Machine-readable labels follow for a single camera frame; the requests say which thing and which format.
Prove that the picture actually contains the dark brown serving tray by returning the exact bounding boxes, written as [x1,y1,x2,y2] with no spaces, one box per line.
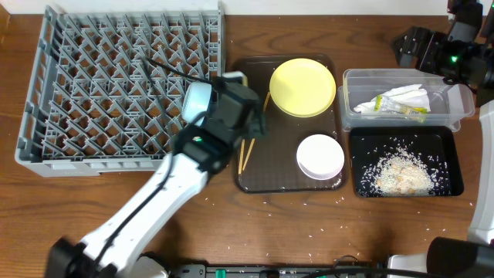
[232,53,350,194]

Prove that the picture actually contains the wrapper and napkin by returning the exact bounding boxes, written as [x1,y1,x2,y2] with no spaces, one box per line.
[353,84,431,116]

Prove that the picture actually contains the white pink bowl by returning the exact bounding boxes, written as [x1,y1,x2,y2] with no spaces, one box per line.
[296,134,345,181]

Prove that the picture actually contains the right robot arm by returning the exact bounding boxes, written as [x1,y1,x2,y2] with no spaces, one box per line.
[386,0,493,277]

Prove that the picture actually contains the left wooden chopstick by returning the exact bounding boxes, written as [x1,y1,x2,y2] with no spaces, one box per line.
[238,139,245,176]

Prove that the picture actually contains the right wooden chopstick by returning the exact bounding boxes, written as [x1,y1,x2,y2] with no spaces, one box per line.
[239,92,271,174]

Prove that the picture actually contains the black waste tray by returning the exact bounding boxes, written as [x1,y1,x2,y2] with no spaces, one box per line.
[350,126,465,197]

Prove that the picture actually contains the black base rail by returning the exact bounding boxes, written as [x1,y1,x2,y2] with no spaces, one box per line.
[169,262,464,278]

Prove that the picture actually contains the light blue bowl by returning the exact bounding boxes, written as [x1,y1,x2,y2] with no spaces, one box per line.
[181,82,212,124]

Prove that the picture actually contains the clear plastic bin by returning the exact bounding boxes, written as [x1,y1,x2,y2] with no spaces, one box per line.
[338,69,475,131]

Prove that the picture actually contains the grey dishwasher rack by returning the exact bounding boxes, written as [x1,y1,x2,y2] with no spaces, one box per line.
[15,6,225,177]

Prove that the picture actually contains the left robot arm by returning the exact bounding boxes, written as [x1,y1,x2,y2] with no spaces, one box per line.
[44,71,266,277]

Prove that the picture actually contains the wooden chopstick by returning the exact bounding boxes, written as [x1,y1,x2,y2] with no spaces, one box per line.
[239,92,271,174]
[238,139,245,176]

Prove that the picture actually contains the rice and food scraps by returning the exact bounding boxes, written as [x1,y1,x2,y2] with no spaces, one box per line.
[357,146,451,197]

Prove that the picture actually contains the yellow plate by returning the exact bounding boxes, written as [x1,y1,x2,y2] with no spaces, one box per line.
[269,58,337,118]

